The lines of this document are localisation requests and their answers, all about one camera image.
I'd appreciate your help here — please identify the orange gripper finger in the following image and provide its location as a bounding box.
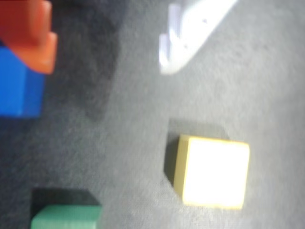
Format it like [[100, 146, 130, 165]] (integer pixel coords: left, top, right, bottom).
[[0, 0, 58, 74]]

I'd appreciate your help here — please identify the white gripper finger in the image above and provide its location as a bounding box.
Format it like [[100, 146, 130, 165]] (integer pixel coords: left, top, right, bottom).
[[159, 0, 239, 75]]

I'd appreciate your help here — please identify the blue cube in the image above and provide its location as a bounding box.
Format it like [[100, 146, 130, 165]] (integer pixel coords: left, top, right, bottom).
[[0, 42, 46, 119]]

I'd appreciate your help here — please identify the yellow cube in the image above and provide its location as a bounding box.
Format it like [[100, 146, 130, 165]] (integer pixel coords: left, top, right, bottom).
[[173, 134, 251, 210]]

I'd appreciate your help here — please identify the green cube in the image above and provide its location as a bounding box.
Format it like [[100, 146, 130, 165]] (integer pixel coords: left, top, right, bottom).
[[30, 205, 103, 229]]

